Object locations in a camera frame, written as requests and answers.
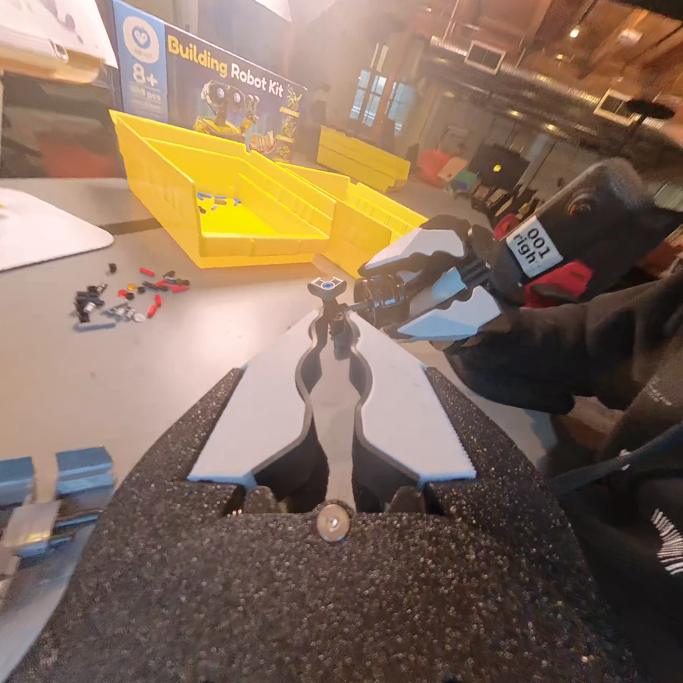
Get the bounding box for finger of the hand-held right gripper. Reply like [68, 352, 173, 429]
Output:
[358, 227, 476, 279]
[396, 266, 503, 343]

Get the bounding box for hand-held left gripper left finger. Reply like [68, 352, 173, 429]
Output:
[188, 308, 327, 490]

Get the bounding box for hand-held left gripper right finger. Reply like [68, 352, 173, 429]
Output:
[346, 311, 477, 489]

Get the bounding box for black toy wheel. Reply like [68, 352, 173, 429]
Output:
[353, 273, 413, 327]

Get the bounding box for grey desk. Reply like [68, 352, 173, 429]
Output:
[0, 176, 556, 481]

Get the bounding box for yellow storage bin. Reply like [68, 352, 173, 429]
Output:
[316, 125, 412, 193]
[108, 109, 338, 269]
[277, 162, 429, 279]

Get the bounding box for red plastic container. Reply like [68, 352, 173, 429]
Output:
[523, 260, 594, 309]

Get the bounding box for black round stand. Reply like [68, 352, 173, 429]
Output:
[624, 99, 676, 161]

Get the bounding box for large paned window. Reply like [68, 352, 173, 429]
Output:
[349, 68, 409, 128]

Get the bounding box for pile of small brick pieces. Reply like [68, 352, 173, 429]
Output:
[72, 261, 191, 333]

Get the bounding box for cluster of blue brick pins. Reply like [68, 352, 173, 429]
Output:
[196, 190, 242, 214]

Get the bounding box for blue robot kit box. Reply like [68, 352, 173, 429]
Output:
[112, 0, 309, 163]

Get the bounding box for person in black hoodie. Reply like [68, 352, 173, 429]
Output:
[550, 374, 683, 683]

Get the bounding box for white rounded base plate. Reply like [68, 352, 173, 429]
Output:
[0, 187, 115, 273]

